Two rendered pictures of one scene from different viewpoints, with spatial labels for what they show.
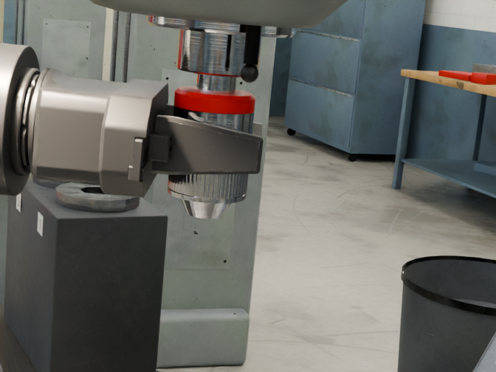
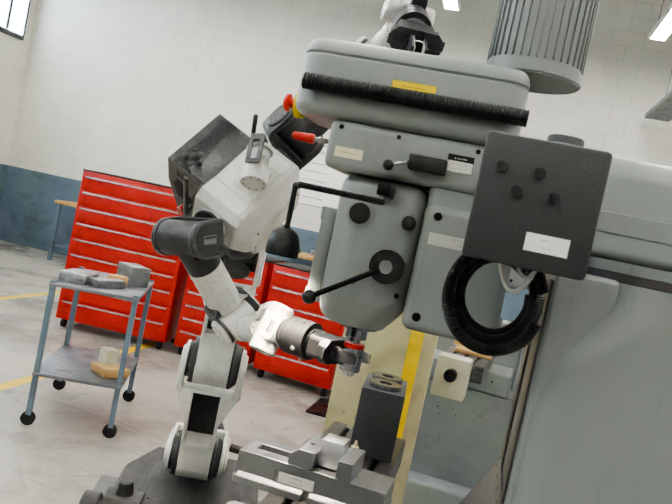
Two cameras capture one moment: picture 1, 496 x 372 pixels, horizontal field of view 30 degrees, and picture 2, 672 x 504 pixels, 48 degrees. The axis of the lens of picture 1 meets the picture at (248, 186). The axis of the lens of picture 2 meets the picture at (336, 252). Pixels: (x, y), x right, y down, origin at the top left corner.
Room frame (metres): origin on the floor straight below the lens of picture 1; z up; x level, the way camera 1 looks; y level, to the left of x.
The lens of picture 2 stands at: (-0.86, -0.83, 1.54)
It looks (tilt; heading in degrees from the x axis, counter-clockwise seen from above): 3 degrees down; 34
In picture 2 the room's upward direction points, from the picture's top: 12 degrees clockwise
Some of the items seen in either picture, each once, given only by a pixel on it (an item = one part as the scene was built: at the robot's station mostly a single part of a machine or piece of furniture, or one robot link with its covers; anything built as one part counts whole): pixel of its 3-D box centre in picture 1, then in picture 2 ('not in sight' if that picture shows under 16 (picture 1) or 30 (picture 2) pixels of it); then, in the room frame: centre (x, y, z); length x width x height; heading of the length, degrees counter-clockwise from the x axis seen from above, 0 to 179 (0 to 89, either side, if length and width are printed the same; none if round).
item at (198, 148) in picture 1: (206, 150); (343, 356); (0.51, 0.03, 1.24); 0.06 x 0.02 x 0.03; 90
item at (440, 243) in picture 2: not in sight; (461, 273); (0.61, -0.16, 1.47); 0.24 x 0.19 x 0.26; 22
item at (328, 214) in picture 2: not in sight; (323, 254); (0.49, 0.13, 1.45); 0.04 x 0.04 x 0.21; 22
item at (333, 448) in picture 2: not in sight; (334, 451); (0.57, 0.04, 1.01); 0.06 x 0.05 x 0.06; 20
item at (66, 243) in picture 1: (79, 266); (379, 413); (1.01, 0.18, 1.00); 0.22 x 0.12 x 0.20; 27
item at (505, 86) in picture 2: not in sight; (413, 101); (0.54, 0.01, 1.81); 0.47 x 0.26 x 0.16; 112
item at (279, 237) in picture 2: not in sight; (284, 241); (0.41, 0.18, 1.46); 0.07 x 0.07 x 0.06
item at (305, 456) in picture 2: not in sight; (309, 451); (0.55, 0.09, 0.99); 0.12 x 0.06 x 0.04; 20
